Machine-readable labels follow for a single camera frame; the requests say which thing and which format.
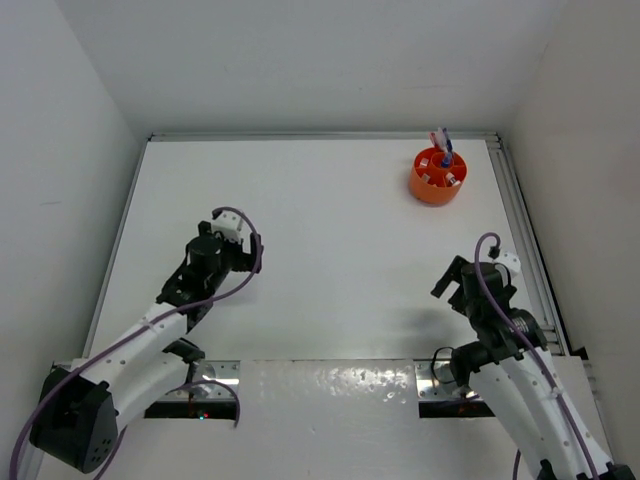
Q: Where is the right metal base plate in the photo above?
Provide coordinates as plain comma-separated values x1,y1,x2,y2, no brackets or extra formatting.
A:
415,359,480,403

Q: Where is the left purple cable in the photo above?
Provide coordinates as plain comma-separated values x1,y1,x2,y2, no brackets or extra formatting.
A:
9,206,264,480

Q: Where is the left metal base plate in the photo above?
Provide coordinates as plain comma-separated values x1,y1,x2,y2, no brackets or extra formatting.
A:
158,361,240,402

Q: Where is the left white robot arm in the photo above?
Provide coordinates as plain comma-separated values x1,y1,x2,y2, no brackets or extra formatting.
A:
16,210,264,474

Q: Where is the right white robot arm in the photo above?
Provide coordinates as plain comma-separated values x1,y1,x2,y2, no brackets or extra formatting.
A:
431,256,634,479

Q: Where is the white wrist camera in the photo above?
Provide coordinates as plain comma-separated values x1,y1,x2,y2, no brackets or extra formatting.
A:
211,210,245,244
492,250,522,280

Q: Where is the blue cap spray bottle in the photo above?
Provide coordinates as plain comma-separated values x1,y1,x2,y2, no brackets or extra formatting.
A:
440,150,454,169

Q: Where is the orange round pen holder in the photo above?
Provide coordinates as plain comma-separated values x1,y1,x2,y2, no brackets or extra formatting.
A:
408,147,468,206

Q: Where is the metal base plate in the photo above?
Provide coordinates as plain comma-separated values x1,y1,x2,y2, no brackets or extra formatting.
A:
415,359,480,403
158,361,240,402

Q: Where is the clear tape roll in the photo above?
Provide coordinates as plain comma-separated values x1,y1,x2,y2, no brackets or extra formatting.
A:
445,172,461,188

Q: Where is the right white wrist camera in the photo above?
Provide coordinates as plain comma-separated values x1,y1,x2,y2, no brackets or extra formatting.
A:
492,250,522,280

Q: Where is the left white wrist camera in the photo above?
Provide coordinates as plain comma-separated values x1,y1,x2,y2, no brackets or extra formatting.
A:
211,210,245,244

